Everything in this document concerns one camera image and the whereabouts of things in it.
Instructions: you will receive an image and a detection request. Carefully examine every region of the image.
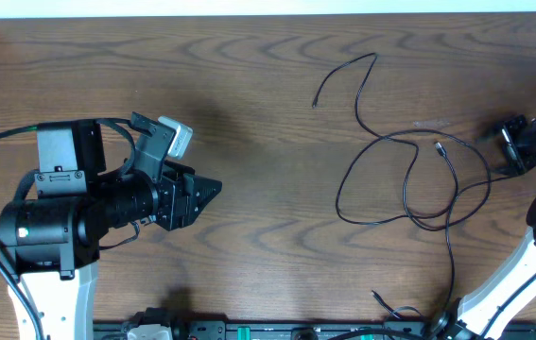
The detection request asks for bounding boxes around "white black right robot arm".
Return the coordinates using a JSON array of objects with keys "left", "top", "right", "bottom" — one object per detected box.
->
[{"left": 424, "top": 115, "right": 536, "bottom": 339}]

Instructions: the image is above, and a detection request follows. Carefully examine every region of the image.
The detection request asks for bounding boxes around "green clip on rail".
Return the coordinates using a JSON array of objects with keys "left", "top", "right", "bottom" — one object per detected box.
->
[{"left": 236, "top": 326, "right": 251, "bottom": 340}]

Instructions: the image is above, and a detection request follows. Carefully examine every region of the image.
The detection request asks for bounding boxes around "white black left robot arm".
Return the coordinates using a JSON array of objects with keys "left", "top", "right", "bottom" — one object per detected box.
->
[{"left": 0, "top": 114, "right": 222, "bottom": 339}]

